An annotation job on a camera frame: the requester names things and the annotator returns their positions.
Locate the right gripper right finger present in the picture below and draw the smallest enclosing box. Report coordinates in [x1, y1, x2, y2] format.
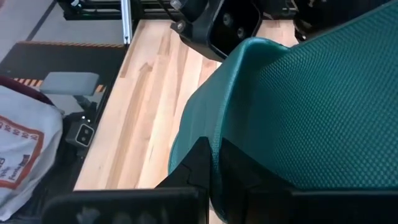
[217, 138, 398, 224]

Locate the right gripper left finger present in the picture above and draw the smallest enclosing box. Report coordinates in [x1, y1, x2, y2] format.
[42, 136, 213, 224]

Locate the green rubber slide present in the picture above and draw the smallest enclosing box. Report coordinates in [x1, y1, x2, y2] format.
[167, 0, 398, 222]

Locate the silver aluminium bar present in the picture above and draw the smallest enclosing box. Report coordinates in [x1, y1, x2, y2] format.
[120, 0, 134, 45]

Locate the grey chair armrest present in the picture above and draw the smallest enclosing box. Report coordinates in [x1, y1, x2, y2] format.
[39, 71, 101, 113]

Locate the black striped floor mat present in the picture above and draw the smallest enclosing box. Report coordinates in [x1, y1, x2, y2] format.
[0, 39, 127, 94]

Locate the white printed cloth bag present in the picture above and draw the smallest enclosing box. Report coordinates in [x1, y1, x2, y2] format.
[0, 75, 65, 222]

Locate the grey table-level camera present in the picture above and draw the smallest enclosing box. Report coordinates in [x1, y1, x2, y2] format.
[64, 115, 96, 148]

